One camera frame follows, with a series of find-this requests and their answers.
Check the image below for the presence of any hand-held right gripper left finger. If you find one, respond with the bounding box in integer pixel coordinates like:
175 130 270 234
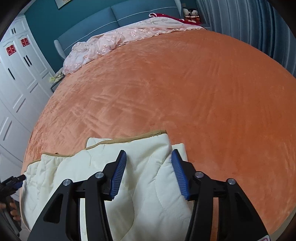
28 150 127 241

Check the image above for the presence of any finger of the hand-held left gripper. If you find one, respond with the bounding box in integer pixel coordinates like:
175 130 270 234
3 174 26 189

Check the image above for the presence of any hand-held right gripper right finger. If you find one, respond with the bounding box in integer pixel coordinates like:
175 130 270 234
171 149 271 241

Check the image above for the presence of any cream quilted jacket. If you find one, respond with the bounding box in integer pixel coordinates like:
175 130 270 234
22 130 193 241

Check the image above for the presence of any person's left hand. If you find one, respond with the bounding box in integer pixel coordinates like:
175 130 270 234
0 201 22 222

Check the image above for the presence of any orange plush blanket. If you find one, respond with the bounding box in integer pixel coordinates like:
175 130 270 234
21 29 296 241

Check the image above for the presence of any white wardrobe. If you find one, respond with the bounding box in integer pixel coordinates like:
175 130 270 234
0 15 56 176

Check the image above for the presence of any grey nightstand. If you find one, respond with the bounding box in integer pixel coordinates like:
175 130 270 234
50 77 66 93

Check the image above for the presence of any pale yellow cloth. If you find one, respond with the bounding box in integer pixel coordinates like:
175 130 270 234
49 72 65 84

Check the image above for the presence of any pink floral quilt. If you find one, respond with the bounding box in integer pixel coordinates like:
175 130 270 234
63 17 206 75

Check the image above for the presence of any blue upholstered headboard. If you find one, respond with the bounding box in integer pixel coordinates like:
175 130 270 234
54 0 182 70

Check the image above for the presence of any red cloth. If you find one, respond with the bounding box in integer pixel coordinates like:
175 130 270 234
149 13 201 26

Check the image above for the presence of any grey-blue curtain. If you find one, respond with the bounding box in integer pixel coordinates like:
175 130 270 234
195 0 296 77

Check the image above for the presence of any framed wall picture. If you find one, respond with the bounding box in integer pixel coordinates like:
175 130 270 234
55 0 74 9

